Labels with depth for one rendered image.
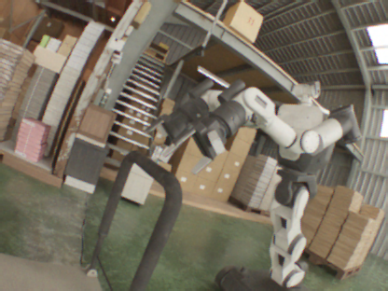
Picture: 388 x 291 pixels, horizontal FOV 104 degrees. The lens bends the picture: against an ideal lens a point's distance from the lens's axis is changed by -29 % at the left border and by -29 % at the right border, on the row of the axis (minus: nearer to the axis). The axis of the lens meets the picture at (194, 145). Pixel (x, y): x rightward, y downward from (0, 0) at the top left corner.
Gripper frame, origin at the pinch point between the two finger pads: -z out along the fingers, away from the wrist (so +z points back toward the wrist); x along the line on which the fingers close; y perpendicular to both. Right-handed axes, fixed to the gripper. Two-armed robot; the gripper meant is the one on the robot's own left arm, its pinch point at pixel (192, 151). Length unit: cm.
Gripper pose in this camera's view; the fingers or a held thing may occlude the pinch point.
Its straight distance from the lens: 55.9
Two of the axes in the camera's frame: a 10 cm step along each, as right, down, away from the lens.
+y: 5.8, 2.3, -7.8
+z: 6.9, -6.4, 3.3
